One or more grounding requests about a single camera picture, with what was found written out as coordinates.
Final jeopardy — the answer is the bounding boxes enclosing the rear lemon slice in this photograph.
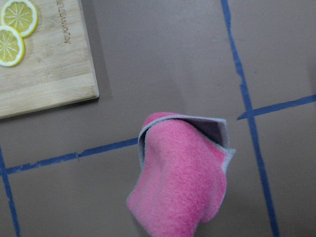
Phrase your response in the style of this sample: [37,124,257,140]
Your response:
[0,0,39,38]

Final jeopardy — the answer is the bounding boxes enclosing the lemon slice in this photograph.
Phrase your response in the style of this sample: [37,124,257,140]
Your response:
[0,0,39,38]
[0,25,25,67]

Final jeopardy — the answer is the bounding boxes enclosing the bamboo cutting board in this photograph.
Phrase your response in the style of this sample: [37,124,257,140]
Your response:
[0,0,99,118]

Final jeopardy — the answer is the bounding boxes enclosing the pink and grey cloth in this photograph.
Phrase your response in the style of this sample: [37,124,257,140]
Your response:
[127,112,235,237]

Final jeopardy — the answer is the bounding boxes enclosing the front lemon slice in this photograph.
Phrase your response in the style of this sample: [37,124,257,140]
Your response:
[0,25,25,67]

